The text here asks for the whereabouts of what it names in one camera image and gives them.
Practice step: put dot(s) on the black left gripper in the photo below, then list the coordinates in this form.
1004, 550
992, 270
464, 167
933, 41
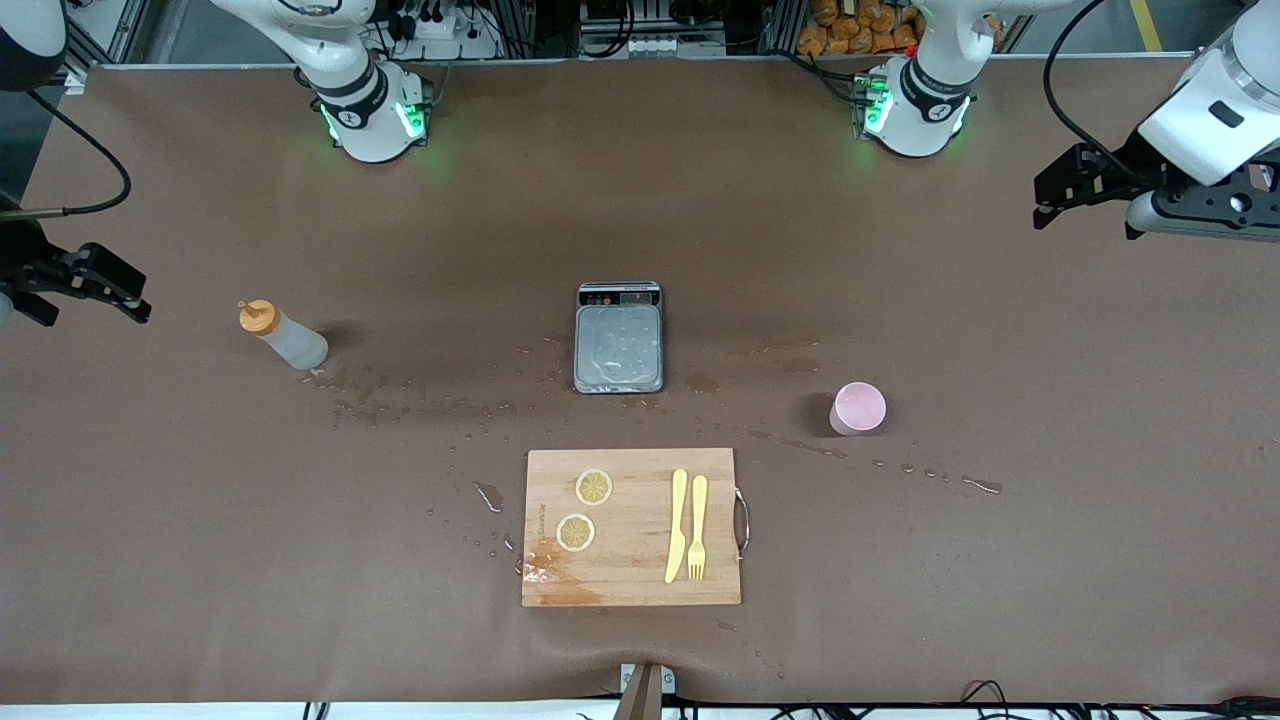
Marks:
1131, 166

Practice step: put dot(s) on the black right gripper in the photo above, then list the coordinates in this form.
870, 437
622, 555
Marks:
22, 253

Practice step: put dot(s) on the translucent squeeze bottle orange cap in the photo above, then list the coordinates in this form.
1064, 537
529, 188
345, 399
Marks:
290, 340

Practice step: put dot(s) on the pink plastic cup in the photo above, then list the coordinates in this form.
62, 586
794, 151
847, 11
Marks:
858, 410

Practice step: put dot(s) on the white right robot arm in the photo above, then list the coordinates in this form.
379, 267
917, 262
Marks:
370, 130

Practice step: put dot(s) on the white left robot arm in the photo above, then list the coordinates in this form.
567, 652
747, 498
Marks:
915, 120

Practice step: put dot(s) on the white power strip with plugs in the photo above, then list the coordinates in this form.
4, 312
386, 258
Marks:
440, 28

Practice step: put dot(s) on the brown table cover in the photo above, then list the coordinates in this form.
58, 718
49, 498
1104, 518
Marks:
400, 600

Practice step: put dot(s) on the long white power strip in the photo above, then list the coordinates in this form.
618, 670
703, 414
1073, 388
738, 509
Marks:
650, 45

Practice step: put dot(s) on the silver digital kitchen scale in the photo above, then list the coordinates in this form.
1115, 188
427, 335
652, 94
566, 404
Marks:
618, 345

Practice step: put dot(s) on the yellow plastic fork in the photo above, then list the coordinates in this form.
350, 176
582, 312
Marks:
698, 510

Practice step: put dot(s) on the dried lemon slice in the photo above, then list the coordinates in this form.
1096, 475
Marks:
594, 487
575, 532

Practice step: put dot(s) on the yellow plastic knife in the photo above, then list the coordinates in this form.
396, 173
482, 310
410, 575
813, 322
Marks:
678, 520

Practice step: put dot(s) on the wooden cutting board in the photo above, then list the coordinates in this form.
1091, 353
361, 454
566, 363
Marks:
630, 570

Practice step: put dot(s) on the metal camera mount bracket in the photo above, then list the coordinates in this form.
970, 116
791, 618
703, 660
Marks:
647, 685

